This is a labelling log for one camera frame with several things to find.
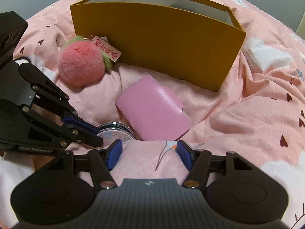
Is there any glitter round compact mirror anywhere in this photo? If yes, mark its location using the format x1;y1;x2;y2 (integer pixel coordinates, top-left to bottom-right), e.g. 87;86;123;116
97;122;136;148

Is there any pink fluffy peach plush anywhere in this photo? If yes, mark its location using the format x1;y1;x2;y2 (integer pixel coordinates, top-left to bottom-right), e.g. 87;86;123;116
58;35;115;87

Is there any pink card wallet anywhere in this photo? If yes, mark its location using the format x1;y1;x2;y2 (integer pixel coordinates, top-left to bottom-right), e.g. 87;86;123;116
116;76;191;141

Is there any pink paper tag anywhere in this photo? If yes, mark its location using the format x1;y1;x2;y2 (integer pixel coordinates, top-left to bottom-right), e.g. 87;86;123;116
89;36;121;62

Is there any pink patterned bed sheet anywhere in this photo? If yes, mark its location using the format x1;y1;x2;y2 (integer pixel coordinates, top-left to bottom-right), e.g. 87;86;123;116
14;0;304;228

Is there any yellow cardboard box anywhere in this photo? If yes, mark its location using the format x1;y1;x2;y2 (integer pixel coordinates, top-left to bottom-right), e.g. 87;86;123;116
70;0;246;91

